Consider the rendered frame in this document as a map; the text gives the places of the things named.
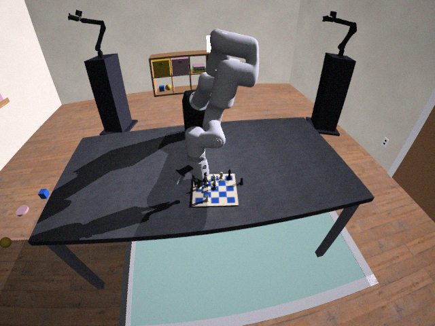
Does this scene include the blue and white chessboard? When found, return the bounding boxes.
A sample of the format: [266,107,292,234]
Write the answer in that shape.
[192,174,239,207]

